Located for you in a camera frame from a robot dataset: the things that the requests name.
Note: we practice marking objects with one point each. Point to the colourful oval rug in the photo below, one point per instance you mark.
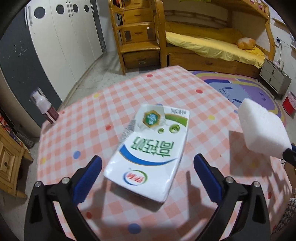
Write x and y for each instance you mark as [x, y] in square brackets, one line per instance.
[236, 88]

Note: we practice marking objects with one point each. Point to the pink checkered tablecloth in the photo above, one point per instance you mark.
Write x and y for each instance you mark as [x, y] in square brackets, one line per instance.
[93, 126]

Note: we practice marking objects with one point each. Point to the clear spray bottle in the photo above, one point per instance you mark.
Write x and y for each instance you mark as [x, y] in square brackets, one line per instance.
[45, 107]

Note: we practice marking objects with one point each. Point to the wooden bunk bed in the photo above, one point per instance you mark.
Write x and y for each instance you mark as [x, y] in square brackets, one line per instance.
[172, 55]

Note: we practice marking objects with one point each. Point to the white milk carton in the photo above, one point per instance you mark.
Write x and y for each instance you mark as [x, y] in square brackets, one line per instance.
[148, 156]

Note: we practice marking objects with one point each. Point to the grey nightstand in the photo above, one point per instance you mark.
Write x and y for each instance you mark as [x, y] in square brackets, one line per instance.
[276, 79]

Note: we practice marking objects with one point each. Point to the orange plush toy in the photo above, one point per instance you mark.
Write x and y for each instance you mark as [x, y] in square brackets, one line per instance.
[246, 43]

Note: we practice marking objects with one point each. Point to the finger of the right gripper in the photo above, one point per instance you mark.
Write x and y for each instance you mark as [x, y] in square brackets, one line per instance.
[289, 155]

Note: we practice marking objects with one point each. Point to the yellow bed sheet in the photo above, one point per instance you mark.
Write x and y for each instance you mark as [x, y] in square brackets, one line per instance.
[216, 49]

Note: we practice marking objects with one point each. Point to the red trash bin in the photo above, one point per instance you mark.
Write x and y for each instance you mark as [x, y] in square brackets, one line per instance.
[289, 104]

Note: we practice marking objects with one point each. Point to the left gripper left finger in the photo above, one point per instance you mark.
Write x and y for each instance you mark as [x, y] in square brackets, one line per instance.
[42, 222]

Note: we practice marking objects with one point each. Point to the wooden stair drawers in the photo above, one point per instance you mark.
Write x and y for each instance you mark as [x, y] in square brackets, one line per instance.
[134, 33]

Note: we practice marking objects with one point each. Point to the white wardrobe with dots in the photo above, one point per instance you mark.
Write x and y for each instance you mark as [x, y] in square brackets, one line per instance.
[49, 45]

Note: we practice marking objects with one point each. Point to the white foam block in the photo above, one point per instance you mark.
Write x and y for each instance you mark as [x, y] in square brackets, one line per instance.
[263, 131]

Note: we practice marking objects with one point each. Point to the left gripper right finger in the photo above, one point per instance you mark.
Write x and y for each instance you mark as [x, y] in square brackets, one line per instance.
[252, 221]

